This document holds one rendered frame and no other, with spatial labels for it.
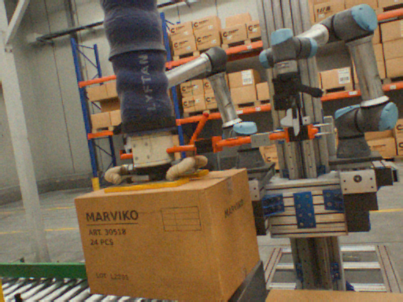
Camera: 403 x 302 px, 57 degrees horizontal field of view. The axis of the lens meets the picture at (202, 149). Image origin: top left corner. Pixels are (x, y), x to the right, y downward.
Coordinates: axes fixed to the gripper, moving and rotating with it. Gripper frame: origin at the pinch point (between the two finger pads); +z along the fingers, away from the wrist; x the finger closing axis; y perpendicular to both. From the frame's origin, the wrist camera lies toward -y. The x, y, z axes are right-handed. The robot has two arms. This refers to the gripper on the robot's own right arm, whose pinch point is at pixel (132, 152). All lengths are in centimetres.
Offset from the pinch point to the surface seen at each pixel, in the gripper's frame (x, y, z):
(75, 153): 750, -763, 24
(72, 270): -8, -45, 60
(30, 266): -10, -77, 58
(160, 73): -27, 39, -31
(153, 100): -32, 37, -21
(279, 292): -9, 70, 65
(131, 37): -36, 34, -45
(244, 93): 671, -152, -67
